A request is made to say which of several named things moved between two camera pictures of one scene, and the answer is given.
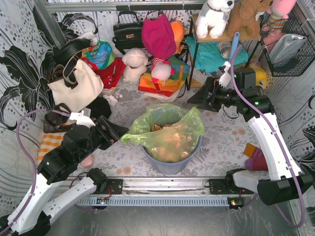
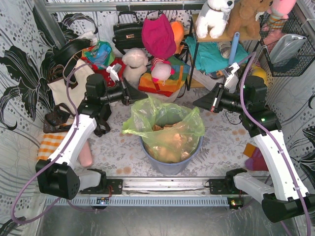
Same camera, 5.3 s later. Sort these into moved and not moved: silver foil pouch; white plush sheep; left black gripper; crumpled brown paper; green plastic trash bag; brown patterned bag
Moved: green plastic trash bag; left black gripper
Not moved: silver foil pouch; crumpled brown paper; white plush sheep; brown patterned bag
